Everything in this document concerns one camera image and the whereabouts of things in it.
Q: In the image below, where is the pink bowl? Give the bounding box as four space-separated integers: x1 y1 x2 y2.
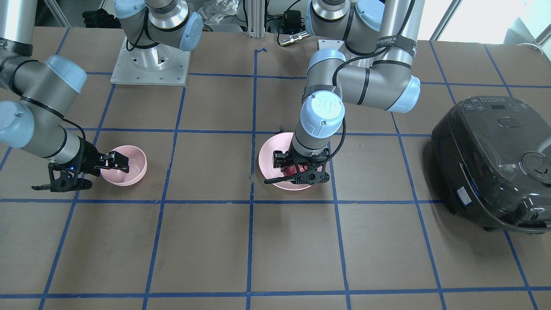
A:
100 145 148 186

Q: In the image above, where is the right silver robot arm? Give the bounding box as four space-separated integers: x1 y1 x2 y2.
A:
1 0 203 176

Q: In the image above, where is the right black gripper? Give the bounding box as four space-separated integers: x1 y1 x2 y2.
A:
65 138 130 177

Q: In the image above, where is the red yellow apple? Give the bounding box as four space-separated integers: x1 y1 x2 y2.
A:
283 165 308 176

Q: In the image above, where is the aluminium frame post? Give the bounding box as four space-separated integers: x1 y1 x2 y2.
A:
244 0 267 39

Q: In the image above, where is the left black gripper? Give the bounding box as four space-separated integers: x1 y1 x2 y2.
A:
273 146 329 173

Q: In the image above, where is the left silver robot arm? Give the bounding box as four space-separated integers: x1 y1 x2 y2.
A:
272 0 424 171

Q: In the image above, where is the pink plate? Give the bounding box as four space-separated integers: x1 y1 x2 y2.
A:
258 132 307 179

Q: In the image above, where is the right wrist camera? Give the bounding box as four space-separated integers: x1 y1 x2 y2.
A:
31 161 93 192

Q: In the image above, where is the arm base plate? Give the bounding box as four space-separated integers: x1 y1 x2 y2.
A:
110 37 191 86

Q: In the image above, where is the dark rice cooker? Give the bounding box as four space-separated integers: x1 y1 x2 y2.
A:
431 96 551 234

